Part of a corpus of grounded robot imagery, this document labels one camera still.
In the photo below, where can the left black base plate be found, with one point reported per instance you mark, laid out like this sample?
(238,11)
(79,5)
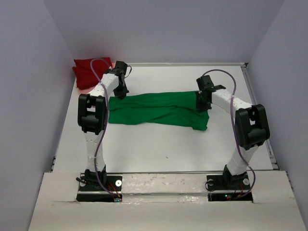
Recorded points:
(93,192)

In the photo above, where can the folded pink t-shirt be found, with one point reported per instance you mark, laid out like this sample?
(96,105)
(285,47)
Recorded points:
(87,90)

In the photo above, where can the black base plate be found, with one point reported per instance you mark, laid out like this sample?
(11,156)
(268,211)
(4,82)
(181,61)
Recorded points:
(93,192)
(220,191)

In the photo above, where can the white front cover board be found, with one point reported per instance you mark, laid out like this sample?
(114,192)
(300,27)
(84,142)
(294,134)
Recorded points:
(166,202)

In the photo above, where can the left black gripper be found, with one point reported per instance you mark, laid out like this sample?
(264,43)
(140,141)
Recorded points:
(121,95)

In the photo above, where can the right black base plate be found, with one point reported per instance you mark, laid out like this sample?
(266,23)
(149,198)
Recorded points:
(220,191)

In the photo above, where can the green t-shirt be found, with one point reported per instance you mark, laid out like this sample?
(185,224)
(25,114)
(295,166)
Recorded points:
(167,108)

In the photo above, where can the folded dark red t-shirt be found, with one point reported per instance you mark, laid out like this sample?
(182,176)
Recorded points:
(85,72)

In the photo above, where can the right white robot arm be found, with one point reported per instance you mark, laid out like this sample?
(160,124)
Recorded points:
(249,124)

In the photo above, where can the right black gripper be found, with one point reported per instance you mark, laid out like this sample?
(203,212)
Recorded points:
(200,108)

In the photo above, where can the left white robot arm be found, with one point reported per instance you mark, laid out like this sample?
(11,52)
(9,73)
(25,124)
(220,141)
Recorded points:
(93,115)

